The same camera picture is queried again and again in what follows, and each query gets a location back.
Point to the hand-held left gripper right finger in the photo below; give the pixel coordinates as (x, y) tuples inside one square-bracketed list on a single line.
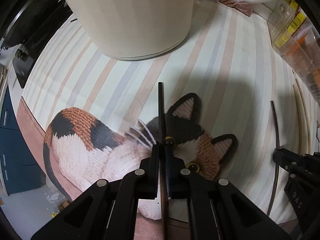
[(170, 177)]

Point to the dark wooden chopstick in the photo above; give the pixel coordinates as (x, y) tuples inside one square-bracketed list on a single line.
[(276, 130), (161, 110)]

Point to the blue kitchen cabinet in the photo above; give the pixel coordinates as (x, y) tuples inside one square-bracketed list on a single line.
[(15, 142)]

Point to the light chopstick with printed end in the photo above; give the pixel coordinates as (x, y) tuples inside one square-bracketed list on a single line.
[(305, 115)]

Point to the plain light wooden chopstick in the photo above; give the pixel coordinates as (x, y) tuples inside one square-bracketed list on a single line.
[(299, 115)]

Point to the beige cylindrical utensil holder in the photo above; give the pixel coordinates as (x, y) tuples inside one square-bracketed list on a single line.
[(130, 17)]

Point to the black cooktop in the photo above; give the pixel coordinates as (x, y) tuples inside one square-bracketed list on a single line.
[(22, 67)]

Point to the striped cat print tablecloth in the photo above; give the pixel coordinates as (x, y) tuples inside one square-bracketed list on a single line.
[(212, 67)]

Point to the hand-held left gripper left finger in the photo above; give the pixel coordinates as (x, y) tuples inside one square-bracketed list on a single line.
[(153, 170)]

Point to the crumpled plastic bag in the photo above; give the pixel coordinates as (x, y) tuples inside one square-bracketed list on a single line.
[(53, 197)]

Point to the white and orange packet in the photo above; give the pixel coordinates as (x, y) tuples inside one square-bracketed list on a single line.
[(302, 55)]

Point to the clear plastic organizer bin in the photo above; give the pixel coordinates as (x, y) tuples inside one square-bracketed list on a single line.
[(278, 25)]

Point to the wok with steel lid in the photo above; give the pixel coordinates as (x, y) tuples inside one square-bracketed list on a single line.
[(25, 17)]

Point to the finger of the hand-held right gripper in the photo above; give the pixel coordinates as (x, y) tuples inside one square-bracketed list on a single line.
[(285, 158)]

